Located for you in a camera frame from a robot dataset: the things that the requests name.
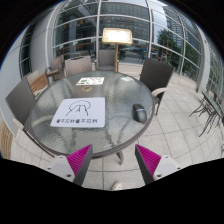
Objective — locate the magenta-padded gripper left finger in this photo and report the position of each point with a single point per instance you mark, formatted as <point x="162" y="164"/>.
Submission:
<point x="63" y="166"/>

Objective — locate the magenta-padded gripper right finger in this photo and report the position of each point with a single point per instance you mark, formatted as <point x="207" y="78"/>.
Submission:
<point x="163" y="166"/>

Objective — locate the black computer mouse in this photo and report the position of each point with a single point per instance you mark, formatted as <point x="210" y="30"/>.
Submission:
<point x="140" y="114"/>

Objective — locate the white mouse pad with drawing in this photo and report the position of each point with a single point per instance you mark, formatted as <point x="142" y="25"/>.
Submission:
<point x="90" y="115"/>

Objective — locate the brown wicker chair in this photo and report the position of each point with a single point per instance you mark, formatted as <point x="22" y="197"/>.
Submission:
<point x="57" y="63"/>
<point x="20" y="100"/>
<point x="106" y="58"/>
<point x="156" y="73"/>
<point x="78" y="65"/>

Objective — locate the dark metal folding table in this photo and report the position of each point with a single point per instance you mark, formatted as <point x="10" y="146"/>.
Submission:
<point x="212" y="101"/>

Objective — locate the colourful printed menu card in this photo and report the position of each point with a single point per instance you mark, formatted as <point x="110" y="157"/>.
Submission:
<point x="90" y="81"/>

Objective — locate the gold framed menu stand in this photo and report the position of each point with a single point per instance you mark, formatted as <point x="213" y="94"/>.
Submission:
<point x="117" y="36"/>

